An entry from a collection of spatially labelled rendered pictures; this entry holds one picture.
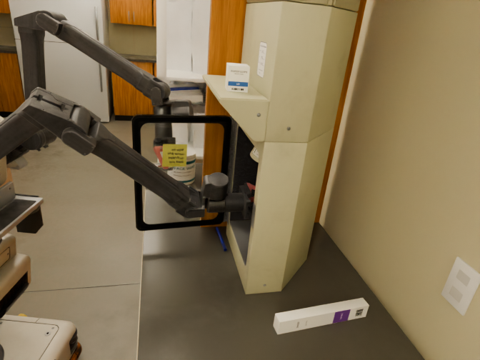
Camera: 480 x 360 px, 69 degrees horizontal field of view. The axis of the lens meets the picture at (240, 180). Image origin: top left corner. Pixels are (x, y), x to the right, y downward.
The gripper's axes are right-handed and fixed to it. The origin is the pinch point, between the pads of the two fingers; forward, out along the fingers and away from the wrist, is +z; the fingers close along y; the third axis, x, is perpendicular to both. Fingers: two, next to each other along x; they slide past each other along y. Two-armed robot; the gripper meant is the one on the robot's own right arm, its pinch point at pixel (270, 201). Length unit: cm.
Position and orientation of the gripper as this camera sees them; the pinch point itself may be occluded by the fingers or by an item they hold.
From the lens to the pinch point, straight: 109.0
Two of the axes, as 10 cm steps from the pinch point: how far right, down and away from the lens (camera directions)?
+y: -2.1, -4.3, 8.8
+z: 9.8, -0.2, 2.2
